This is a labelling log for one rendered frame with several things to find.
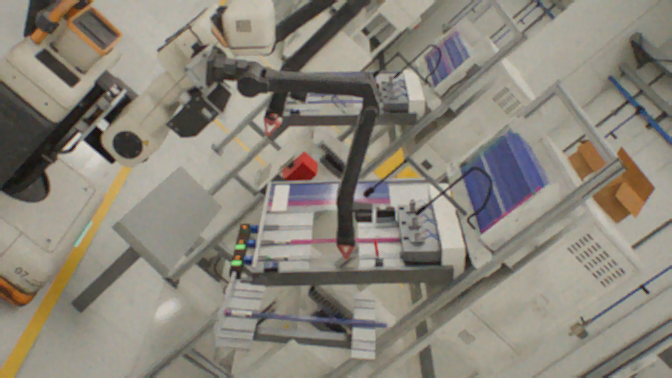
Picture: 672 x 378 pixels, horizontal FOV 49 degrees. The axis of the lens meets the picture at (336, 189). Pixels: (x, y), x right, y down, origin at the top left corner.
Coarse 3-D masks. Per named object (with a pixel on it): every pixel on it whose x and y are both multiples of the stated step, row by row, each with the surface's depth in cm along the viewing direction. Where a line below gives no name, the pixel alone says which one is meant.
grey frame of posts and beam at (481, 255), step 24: (552, 96) 304; (624, 168) 237; (456, 192) 297; (576, 192) 242; (240, 216) 332; (552, 216) 245; (216, 240) 338; (480, 240) 260; (528, 240) 249; (192, 264) 343; (336, 264) 344; (480, 264) 254; (456, 288) 259; (216, 312) 266; (432, 312) 264; (192, 336) 270; (384, 336) 271; (168, 360) 276
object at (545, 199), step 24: (576, 120) 272; (480, 144) 301; (600, 144) 252; (456, 168) 311; (264, 192) 330; (552, 192) 244; (528, 216) 248; (576, 216) 248; (504, 240) 252; (312, 288) 305; (336, 312) 307; (192, 360) 275
